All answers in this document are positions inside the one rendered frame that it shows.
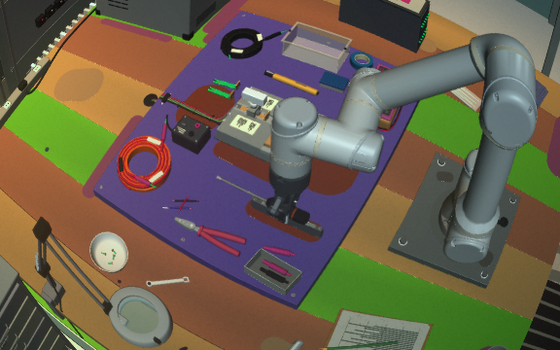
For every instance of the clear plastic tray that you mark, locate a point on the clear plastic tray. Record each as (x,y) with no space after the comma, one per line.
(316,46)

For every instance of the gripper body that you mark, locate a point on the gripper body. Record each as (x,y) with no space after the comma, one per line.
(287,187)

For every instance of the grey magnifier lamp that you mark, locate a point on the grey magnifier lamp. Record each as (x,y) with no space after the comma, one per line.
(139,316)

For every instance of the pink ferrule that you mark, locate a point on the pink ferrule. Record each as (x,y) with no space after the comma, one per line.
(280,251)
(275,267)

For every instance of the brown clipboard with paper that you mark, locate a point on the brown clipboard with paper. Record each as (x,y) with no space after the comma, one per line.
(382,333)

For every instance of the green clip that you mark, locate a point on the green clip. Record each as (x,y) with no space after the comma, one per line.
(220,92)
(225,83)

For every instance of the white paper stack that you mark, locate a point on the white paper stack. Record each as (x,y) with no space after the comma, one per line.
(467,98)

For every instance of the blue tape roll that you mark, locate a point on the blue tape roll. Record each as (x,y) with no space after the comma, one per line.
(354,60)

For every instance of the black round grommet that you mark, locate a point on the black round grommet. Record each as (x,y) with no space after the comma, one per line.
(150,100)

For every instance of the white bowl green screws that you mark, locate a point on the white bowl green screws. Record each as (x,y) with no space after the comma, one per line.
(110,253)

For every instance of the grey instrument case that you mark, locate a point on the grey instrument case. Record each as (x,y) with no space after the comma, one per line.
(163,14)

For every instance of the orange test link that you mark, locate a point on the orange test link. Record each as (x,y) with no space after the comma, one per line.
(247,108)

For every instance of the blue box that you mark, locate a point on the blue box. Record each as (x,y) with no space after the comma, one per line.
(333,81)

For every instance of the purple work mat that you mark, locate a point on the purple work mat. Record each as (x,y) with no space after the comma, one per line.
(212,170)

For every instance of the grey base plate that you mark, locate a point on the grey base plate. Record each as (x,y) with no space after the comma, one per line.
(421,233)

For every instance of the black ferrule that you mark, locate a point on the black ferrule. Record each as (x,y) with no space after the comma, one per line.
(272,276)

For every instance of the white spanner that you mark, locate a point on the white spanner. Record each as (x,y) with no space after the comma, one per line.
(168,281)

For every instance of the pink framed meter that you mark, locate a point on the pink framed meter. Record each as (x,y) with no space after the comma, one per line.
(391,119)

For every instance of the pink test probe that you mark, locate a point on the pink test probe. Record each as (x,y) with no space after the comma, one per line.
(164,131)

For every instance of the black box pink button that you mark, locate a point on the black box pink button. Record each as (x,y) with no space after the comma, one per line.
(187,133)

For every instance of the grey T-bar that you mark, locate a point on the grey T-bar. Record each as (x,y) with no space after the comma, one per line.
(253,95)

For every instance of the grey parts tray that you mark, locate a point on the grey parts tray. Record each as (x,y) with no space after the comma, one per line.
(255,269)

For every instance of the black instrument case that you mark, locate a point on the black instrument case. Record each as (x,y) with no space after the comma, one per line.
(382,22)

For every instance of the yellow marker pen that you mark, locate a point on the yellow marker pen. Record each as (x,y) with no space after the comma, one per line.
(292,83)

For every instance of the dark grey screwdriver rest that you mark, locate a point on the dark grey screwdriver rest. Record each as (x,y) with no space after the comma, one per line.
(311,228)

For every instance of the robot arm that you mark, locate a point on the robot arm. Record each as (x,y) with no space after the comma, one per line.
(406,82)

